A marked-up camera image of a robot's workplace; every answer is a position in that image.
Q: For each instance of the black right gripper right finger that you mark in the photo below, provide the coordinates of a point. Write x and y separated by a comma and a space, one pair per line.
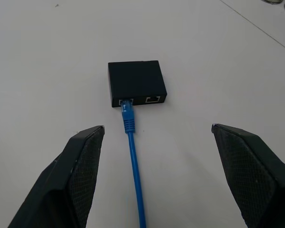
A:
251, 175

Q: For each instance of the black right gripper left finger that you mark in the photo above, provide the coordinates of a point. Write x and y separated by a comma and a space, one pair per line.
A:
61, 180

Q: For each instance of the black network coupler box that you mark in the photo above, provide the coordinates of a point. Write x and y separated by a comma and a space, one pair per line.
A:
135, 78

